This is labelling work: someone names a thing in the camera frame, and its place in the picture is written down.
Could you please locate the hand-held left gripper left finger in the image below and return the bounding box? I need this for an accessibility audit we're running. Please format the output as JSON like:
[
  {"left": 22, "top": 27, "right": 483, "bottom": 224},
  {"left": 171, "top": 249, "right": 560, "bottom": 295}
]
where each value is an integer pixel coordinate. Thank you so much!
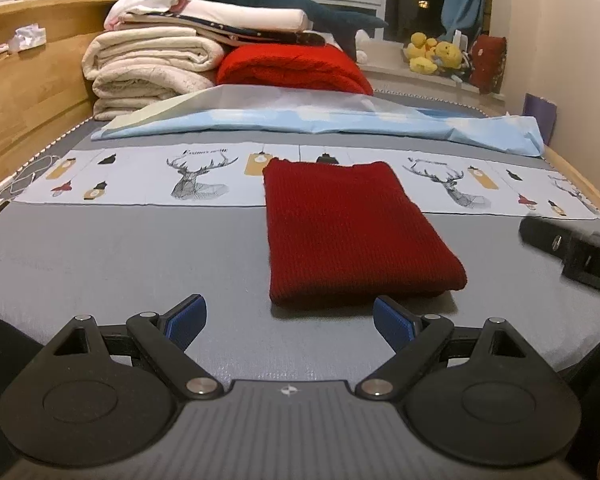
[{"left": 45, "top": 294, "right": 226, "bottom": 401}]

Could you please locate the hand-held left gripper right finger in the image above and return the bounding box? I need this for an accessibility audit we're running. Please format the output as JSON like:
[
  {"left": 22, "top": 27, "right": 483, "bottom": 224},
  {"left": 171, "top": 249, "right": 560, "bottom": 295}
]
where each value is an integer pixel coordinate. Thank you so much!
[{"left": 354, "top": 296, "right": 532, "bottom": 401}]

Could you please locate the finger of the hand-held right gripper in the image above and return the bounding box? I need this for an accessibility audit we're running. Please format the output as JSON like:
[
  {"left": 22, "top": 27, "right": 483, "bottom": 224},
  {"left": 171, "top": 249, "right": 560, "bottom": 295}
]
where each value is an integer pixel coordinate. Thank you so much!
[{"left": 518, "top": 215, "right": 577, "bottom": 262}]

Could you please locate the dark red knit garment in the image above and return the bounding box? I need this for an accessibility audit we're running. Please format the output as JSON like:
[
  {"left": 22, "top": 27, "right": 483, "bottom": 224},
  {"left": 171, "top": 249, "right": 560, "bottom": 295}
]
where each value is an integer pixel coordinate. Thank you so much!
[{"left": 262, "top": 157, "right": 468, "bottom": 307}]

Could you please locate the purple box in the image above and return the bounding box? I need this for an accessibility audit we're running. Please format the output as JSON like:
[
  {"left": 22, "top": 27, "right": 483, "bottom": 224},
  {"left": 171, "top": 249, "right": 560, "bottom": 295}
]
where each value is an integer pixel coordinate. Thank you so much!
[{"left": 522, "top": 92, "right": 557, "bottom": 147}]

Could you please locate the dark red cushion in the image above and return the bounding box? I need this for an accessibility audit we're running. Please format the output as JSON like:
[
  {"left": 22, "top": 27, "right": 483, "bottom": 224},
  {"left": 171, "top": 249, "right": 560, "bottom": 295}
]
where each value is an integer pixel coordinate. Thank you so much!
[{"left": 469, "top": 34, "right": 509, "bottom": 96}]

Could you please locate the yellow bear plush toy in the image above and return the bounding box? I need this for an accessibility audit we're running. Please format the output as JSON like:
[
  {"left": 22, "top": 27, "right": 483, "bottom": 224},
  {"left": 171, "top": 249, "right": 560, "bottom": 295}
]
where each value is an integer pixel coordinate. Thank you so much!
[{"left": 432, "top": 40, "right": 465, "bottom": 75}]

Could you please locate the light blue duvet cover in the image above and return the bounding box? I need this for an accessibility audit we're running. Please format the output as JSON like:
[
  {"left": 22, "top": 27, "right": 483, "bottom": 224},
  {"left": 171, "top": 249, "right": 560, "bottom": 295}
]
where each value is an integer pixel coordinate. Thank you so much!
[{"left": 90, "top": 84, "right": 546, "bottom": 157}]

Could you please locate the yellow duck plush toy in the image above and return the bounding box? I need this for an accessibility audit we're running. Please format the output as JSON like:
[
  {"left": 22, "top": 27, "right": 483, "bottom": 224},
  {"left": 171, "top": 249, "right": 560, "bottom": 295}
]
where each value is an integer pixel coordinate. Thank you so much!
[{"left": 405, "top": 32, "right": 439, "bottom": 76}]

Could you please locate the cream folded blanket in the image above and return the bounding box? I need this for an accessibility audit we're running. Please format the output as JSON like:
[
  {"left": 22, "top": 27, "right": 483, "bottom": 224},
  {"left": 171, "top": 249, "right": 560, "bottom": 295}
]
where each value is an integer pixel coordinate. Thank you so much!
[{"left": 81, "top": 24, "right": 227, "bottom": 122}]

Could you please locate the bright red folded blanket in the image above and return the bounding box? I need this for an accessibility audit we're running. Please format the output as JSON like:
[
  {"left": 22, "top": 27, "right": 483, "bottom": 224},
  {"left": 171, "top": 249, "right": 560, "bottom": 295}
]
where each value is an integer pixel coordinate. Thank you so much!
[{"left": 216, "top": 43, "right": 376, "bottom": 97}]

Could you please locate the dark patterned garment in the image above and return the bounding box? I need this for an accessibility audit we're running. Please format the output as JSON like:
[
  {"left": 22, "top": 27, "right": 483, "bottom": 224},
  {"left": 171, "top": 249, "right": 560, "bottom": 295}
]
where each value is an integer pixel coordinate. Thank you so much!
[{"left": 170, "top": 14, "right": 327, "bottom": 47}]

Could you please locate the white folded cloth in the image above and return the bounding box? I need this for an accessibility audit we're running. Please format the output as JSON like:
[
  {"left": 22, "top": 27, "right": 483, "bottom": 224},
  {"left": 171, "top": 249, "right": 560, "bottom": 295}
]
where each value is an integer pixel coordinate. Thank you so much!
[{"left": 124, "top": 0, "right": 314, "bottom": 34}]

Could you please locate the crumpled white tissue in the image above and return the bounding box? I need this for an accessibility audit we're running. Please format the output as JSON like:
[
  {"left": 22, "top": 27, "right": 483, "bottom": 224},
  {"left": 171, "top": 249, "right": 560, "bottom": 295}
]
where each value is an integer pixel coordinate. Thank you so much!
[{"left": 0, "top": 23, "right": 47, "bottom": 57}]

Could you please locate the teal shark plush toy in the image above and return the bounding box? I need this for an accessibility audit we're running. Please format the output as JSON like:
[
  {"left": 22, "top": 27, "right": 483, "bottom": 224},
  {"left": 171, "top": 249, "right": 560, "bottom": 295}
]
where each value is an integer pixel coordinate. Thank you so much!
[{"left": 193, "top": 0, "right": 390, "bottom": 59}]

